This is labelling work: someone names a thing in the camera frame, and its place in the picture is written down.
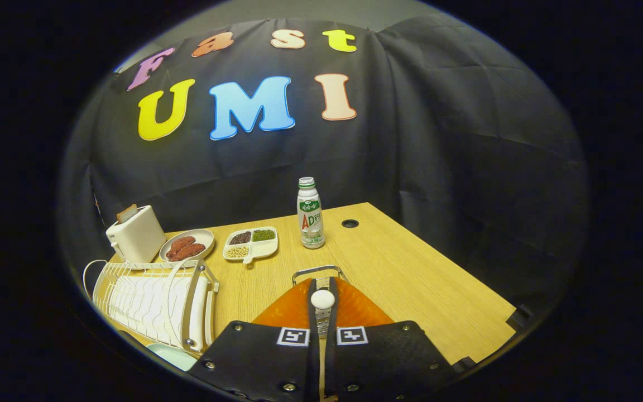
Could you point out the beige round plate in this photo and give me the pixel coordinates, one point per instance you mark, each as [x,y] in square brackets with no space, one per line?
[201,237]

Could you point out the pile of yellow soybeans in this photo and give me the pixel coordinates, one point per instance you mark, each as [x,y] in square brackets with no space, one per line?
[237,252]

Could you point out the white toaster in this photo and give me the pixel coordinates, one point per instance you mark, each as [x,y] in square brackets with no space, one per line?
[137,240]

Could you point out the pile of dark red beans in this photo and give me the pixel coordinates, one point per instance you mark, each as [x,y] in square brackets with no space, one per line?
[240,238]

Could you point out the white divided dish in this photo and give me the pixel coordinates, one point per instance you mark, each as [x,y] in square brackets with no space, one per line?
[263,249]

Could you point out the white drink bottle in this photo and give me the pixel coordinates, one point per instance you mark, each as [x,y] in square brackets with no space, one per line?
[311,220]

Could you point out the light green plate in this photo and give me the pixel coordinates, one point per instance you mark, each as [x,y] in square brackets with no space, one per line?
[173,356]

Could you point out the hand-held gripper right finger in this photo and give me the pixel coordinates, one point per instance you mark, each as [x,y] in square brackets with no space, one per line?
[377,363]

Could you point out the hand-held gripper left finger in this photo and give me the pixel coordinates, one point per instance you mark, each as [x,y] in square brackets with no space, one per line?
[265,363]

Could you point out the black table edge clamp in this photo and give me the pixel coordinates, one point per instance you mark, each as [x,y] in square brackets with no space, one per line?
[519,317]
[464,364]

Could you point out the brown sausage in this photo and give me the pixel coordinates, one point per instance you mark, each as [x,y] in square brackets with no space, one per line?
[181,245]
[190,252]

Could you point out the black backdrop cloth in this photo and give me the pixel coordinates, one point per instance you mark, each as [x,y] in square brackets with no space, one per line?
[438,139]

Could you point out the toasted bread slice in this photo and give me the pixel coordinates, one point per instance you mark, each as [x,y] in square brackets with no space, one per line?
[127,213]

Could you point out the pile of green beans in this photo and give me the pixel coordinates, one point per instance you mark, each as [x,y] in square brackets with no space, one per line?
[263,235]

